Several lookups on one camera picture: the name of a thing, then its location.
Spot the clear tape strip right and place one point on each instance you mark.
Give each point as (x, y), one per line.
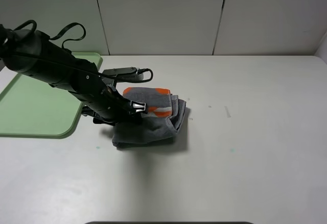
(228, 114)

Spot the grey towel with orange pattern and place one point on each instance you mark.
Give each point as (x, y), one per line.
(162, 122)

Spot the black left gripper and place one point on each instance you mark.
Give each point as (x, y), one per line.
(101, 105)

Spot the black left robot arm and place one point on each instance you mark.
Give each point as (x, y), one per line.
(32, 53)

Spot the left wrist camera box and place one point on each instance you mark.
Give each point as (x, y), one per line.
(127, 73)

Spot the green plastic tray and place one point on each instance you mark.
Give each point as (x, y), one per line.
(31, 108)

